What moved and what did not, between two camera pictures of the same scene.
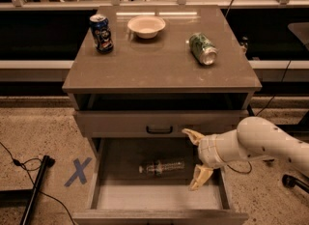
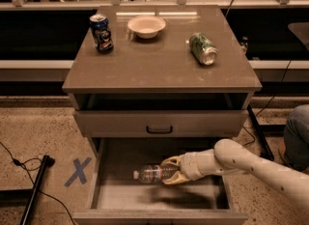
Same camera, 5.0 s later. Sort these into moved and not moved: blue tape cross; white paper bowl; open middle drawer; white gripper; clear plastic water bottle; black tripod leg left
Moved: clear plastic water bottle; white gripper
Not moved: black tripod leg left; white paper bowl; open middle drawer; blue tape cross
